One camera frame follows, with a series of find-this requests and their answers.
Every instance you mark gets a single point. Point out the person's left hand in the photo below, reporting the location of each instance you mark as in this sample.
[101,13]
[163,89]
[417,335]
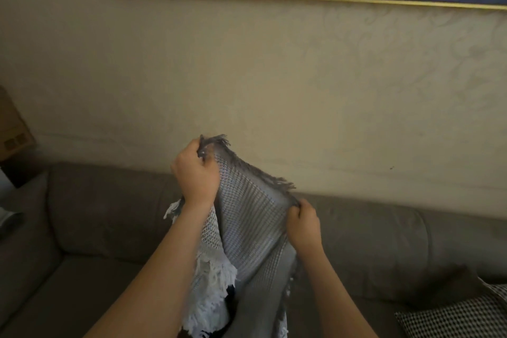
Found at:
[194,179]

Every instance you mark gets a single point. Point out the person's right hand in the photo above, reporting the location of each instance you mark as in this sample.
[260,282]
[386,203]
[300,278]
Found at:
[304,227]

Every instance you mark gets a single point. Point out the person's right fingers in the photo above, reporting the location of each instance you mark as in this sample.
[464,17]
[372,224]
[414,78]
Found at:
[300,210]

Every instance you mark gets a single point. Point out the person's left thumb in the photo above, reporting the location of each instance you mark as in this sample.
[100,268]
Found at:
[193,149]

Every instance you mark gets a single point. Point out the grey knitted fringed blanket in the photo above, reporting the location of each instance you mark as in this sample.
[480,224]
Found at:
[249,238]

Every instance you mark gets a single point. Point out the person's right forearm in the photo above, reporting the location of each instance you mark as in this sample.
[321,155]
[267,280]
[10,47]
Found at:
[328,294]

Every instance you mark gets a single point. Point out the person's left forearm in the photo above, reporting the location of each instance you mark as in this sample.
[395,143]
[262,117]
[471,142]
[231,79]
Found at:
[158,274]

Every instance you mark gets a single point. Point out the grey-brown sofa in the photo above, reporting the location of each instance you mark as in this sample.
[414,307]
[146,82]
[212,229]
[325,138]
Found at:
[356,254]

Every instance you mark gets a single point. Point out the brown cardboard box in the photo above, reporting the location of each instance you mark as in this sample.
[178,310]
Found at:
[14,129]

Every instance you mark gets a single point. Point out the black-and-white houndstooth cushion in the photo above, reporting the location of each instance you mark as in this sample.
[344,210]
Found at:
[459,316]

